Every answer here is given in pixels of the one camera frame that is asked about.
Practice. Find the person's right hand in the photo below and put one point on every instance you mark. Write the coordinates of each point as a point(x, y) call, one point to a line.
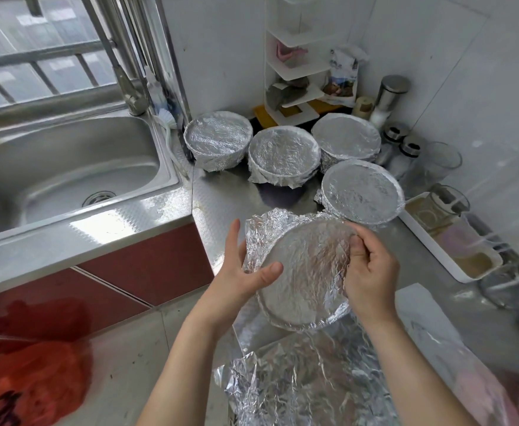
point(373, 279)

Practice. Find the person's left hand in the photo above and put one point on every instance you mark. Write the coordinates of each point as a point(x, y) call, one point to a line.
point(233, 284)

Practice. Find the foil-covered bowl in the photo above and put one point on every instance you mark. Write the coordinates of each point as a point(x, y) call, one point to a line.
point(308, 270)
point(284, 153)
point(218, 137)
point(361, 192)

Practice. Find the stack of aluminium foil sheets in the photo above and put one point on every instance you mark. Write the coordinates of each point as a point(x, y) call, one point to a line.
point(313, 386)

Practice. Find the foil-wrapped bowl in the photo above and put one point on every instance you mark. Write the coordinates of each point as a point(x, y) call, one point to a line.
point(346, 135)

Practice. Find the person's right forearm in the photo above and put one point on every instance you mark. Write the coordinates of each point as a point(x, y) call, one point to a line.
point(410, 381)

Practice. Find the person's left forearm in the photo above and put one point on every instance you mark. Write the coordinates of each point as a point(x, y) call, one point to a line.
point(184, 377)

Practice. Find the white rectangular tray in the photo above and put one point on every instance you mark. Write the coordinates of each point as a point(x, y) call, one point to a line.
point(424, 239)

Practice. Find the red kitchen cabinet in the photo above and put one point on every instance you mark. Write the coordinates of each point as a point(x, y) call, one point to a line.
point(149, 266)

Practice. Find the pink translucent cup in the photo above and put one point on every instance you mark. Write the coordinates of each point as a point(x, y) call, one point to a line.
point(462, 237)

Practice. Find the white shaker with black lid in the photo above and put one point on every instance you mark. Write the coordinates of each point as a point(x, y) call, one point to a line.
point(408, 151)
point(394, 135)

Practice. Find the small white tan-capped bottle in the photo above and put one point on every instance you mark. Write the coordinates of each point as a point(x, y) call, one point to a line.
point(363, 107)

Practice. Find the tall white steel-capped bottle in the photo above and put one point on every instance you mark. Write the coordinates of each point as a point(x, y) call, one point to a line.
point(390, 91)

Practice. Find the white dish brush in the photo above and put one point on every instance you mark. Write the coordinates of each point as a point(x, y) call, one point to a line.
point(162, 106)

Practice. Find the colourful snack packet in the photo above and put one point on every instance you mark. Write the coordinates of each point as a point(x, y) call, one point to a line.
point(341, 75)

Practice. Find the stainless steel sink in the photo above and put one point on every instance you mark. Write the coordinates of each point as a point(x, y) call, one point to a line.
point(55, 173)

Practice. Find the red plastic bag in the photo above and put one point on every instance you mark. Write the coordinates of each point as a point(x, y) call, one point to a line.
point(29, 386)

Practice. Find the white corner shelf rack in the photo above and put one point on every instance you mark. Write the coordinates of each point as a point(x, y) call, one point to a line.
point(295, 57)

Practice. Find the steel faucet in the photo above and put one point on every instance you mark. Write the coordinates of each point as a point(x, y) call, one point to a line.
point(122, 66)

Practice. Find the metal window railing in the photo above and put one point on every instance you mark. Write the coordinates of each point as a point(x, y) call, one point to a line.
point(42, 62)

